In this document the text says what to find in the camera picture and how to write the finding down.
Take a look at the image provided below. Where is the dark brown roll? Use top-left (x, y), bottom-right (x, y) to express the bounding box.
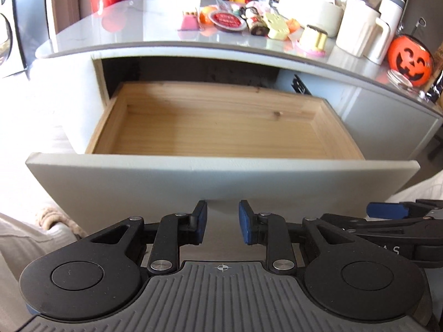
top-left (250, 21), bottom-right (270, 37)

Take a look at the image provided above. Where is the white grey canister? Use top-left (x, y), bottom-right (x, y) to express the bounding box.
top-left (378, 0), bottom-right (406, 33)

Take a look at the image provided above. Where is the grey island cabinet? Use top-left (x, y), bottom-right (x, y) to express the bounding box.
top-left (35, 40), bottom-right (443, 167)

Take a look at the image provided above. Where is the fuzzy beige cloth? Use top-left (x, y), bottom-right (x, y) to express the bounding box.
top-left (35, 207), bottom-right (87, 239)

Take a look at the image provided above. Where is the orange pumpkin bucket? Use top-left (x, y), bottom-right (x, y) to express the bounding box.
top-left (387, 34), bottom-right (435, 87)

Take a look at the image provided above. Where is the cream ribbed jug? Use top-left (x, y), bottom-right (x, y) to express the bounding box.
top-left (335, 0), bottom-right (392, 66)

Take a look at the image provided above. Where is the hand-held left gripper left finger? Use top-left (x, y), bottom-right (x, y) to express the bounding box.
top-left (85, 200), bottom-right (208, 277)

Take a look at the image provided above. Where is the pink toy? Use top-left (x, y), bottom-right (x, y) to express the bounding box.
top-left (182, 10), bottom-right (200, 31)

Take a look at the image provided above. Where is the dark patterned packet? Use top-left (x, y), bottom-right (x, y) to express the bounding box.
top-left (424, 72), bottom-right (443, 108)

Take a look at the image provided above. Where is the white washing machine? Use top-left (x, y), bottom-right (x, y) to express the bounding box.
top-left (0, 0), bottom-right (26, 78)

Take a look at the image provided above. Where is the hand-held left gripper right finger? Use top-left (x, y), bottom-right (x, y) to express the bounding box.
top-left (239, 200), bottom-right (350, 277)

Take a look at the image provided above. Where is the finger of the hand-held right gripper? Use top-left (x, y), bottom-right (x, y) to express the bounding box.
top-left (366, 199), bottom-right (443, 219)
top-left (320, 213), bottom-right (443, 237)

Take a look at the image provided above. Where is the clear glass lid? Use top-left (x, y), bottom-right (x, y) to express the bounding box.
top-left (387, 69), bottom-right (421, 94)

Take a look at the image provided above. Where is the wooden drawer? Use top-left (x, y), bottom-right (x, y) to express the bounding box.
top-left (25, 81), bottom-right (421, 222)

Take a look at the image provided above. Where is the yellow cupcake toy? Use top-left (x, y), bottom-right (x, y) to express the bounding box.
top-left (297, 24), bottom-right (329, 58)

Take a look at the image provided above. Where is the orange pumpkin toy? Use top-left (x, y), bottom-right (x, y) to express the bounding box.
top-left (199, 5), bottom-right (219, 25)

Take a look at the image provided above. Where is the black drawer rail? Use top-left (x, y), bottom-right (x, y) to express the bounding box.
top-left (292, 74), bottom-right (314, 95)

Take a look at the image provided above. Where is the small doll toy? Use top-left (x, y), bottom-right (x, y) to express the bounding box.
top-left (240, 6), bottom-right (264, 30)

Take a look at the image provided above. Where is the pale yellow toy block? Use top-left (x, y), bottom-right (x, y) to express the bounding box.
top-left (264, 12), bottom-right (290, 40)

